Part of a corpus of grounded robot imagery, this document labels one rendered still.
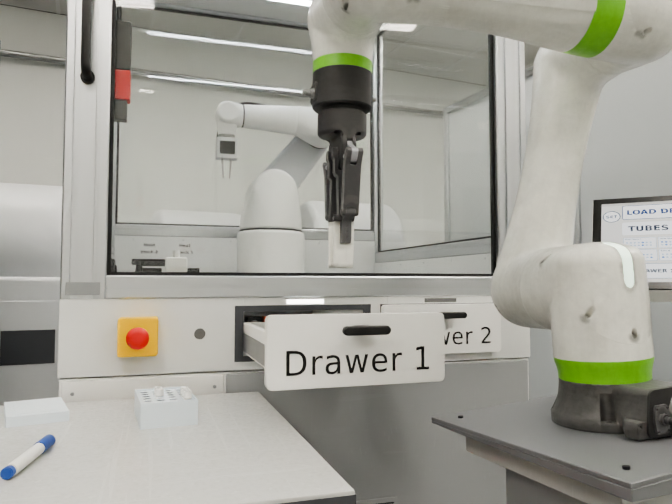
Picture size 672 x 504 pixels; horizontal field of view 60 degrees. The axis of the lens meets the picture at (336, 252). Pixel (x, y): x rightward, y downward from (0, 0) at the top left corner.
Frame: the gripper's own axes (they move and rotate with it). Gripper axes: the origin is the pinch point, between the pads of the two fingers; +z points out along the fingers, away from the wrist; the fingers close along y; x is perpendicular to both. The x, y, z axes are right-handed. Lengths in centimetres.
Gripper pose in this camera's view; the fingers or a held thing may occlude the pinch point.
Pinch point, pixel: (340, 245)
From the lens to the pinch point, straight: 88.3
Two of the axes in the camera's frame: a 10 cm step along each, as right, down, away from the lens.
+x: 9.6, 0.2, 2.9
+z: -0.1, 10.0, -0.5
